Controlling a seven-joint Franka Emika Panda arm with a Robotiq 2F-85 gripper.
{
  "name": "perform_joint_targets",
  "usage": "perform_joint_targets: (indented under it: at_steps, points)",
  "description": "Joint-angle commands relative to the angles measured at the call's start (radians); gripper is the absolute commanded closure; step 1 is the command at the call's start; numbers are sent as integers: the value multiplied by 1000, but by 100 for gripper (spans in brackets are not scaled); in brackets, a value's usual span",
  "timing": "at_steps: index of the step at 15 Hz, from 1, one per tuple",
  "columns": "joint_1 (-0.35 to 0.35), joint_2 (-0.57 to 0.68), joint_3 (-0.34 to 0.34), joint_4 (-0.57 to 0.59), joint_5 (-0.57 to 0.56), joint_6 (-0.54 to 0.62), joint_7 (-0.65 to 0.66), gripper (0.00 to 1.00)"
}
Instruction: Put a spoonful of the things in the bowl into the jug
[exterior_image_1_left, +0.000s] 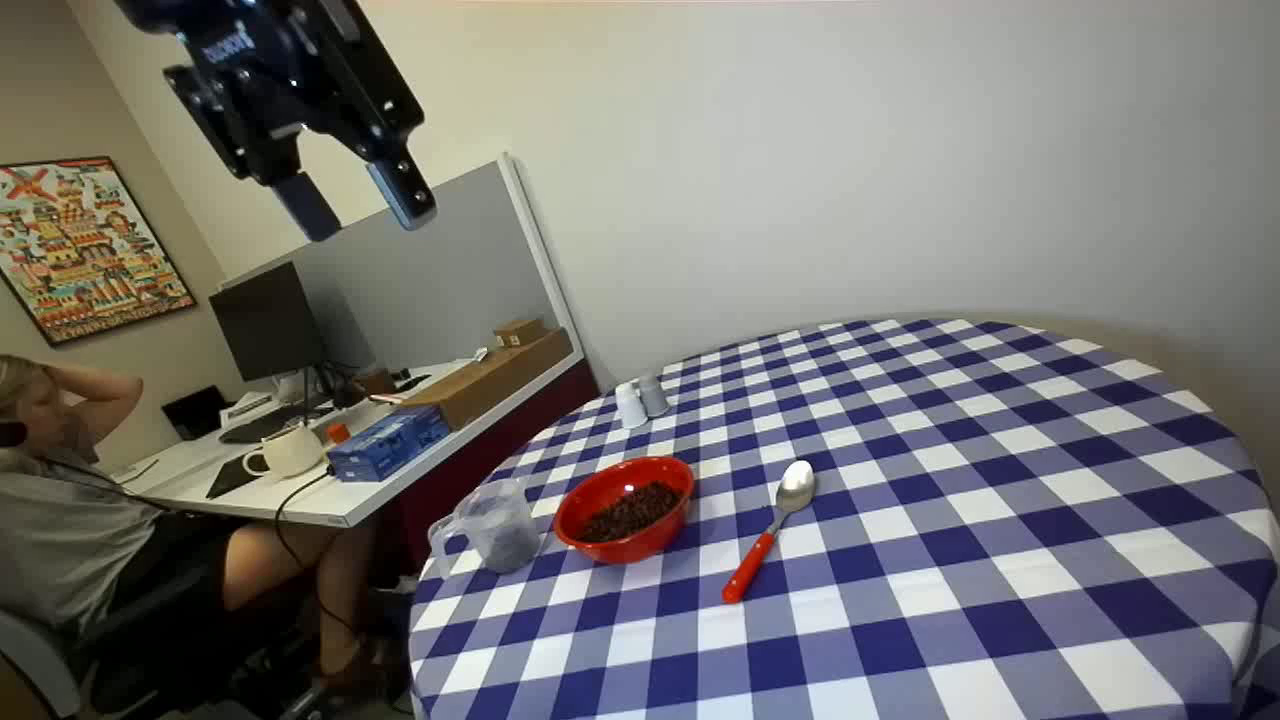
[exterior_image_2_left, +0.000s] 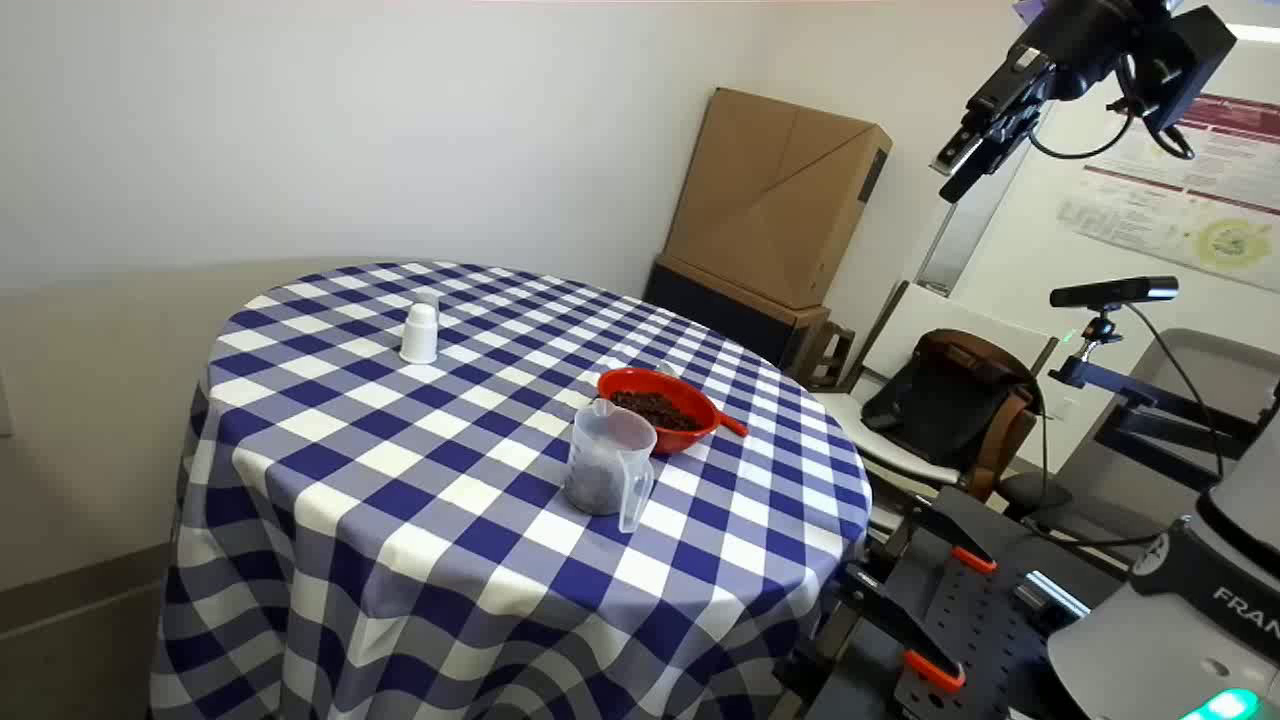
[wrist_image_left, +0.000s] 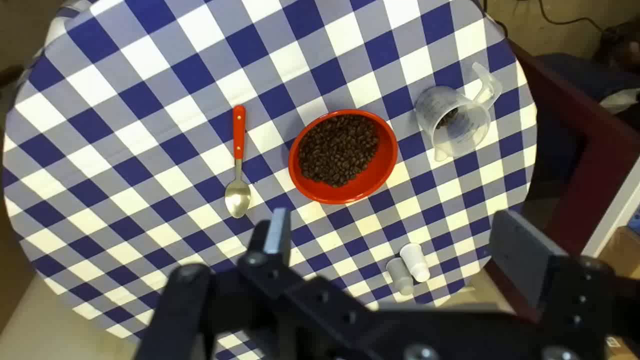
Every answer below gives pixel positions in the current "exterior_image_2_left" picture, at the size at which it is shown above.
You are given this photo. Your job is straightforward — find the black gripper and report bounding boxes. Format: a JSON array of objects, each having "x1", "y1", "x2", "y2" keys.
[{"x1": 931, "y1": 38, "x2": 1072, "y2": 209}]

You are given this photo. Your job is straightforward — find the red bowl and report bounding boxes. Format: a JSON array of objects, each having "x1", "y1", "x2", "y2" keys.
[{"x1": 591, "y1": 364, "x2": 723, "y2": 459}]

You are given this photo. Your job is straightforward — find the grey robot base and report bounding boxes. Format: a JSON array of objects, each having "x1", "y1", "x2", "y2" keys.
[{"x1": 1045, "y1": 413, "x2": 1280, "y2": 720}]

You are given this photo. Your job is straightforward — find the clear plastic measuring jug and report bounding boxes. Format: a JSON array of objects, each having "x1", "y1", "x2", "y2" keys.
[{"x1": 561, "y1": 396, "x2": 661, "y2": 518}]

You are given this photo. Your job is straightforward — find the grey metal strip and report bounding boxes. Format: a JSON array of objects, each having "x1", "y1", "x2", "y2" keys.
[{"x1": 915, "y1": 138, "x2": 1031, "y2": 300}]

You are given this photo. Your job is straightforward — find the brown cardboard box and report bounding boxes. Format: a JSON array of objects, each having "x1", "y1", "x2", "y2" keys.
[{"x1": 661, "y1": 83, "x2": 896, "y2": 318}]

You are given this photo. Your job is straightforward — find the black chair with bag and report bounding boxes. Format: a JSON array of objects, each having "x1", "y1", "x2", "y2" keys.
[{"x1": 860, "y1": 328, "x2": 1049, "y2": 472}]

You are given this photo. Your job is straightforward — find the blue metal bar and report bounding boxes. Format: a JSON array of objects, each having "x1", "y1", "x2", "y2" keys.
[{"x1": 1049, "y1": 354, "x2": 1264, "y2": 439}]

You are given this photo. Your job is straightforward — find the brown wooden chair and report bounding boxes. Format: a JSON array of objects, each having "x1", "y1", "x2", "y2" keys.
[{"x1": 954, "y1": 393, "x2": 1040, "y2": 502}]

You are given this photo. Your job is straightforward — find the brown coffee beans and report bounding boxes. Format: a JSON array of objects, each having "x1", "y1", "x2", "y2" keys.
[{"x1": 613, "y1": 388, "x2": 701, "y2": 432}]

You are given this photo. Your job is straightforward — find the black perforated mounting board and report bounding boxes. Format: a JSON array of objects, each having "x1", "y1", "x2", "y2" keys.
[{"x1": 797, "y1": 482, "x2": 1135, "y2": 720}]

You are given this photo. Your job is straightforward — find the small white plastic bottle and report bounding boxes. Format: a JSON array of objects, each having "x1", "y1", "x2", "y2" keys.
[{"x1": 395, "y1": 294, "x2": 442, "y2": 373}]

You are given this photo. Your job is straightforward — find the blue white checkered tablecloth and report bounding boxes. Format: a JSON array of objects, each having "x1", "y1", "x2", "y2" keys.
[{"x1": 145, "y1": 256, "x2": 877, "y2": 720}]

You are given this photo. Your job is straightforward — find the black camera cable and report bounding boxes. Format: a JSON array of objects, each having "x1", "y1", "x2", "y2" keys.
[{"x1": 1023, "y1": 103, "x2": 1139, "y2": 167}]

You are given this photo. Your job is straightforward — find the black camera on stand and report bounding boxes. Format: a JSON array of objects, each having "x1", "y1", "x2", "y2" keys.
[{"x1": 1034, "y1": 271, "x2": 1182, "y2": 393}]

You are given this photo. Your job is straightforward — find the white wall poster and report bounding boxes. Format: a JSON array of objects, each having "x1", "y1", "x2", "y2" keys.
[{"x1": 1054, "y1": 92, "x2": 1280, "y2": 294}]

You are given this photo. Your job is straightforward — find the orange handled black clamp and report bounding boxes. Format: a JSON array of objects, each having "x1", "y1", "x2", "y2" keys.
[
  {"x1": 852, "y1": 571, "x2": 973, "y2": 699},
  {"x1": 915, "y1": 496, "x2": 1003, "y2": 578}
]

